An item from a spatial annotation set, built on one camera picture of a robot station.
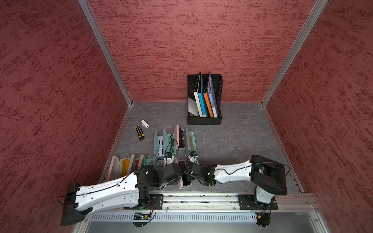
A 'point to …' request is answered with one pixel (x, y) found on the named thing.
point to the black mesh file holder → (217, 82)
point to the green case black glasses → (169, 145)
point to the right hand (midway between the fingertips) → (188, 174)
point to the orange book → (207, 99)
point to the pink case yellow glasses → (121, 167)
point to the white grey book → (196, 95)
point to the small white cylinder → (144, 124)
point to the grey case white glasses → (160, 144)
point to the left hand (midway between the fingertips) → (174, 178)
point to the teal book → (202, 100)
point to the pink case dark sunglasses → (179, 138)
